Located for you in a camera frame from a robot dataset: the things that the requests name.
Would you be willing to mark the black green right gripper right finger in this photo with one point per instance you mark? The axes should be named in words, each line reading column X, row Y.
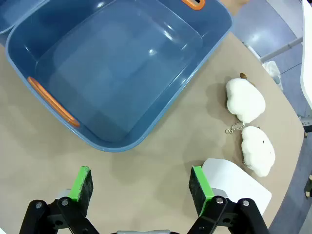
column 201, row 192

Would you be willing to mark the white digital clock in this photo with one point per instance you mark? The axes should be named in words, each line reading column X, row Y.
column 231, row 180

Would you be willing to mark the clear plastic bag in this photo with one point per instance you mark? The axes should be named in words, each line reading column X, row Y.
column 273, row 69

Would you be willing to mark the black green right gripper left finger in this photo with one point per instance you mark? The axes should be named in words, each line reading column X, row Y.
column 80, row 187

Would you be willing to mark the white cloud plush toy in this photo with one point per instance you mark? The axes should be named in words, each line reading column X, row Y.
column 245, row 100
column 258, row 151

